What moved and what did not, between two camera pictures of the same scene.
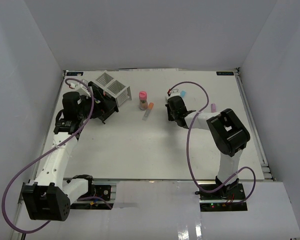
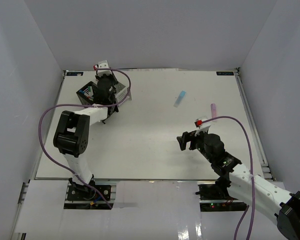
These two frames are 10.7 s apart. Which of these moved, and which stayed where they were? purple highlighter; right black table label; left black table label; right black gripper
Moved: right black gripper
Stayed: right black table label; left black table label; purple highlighter
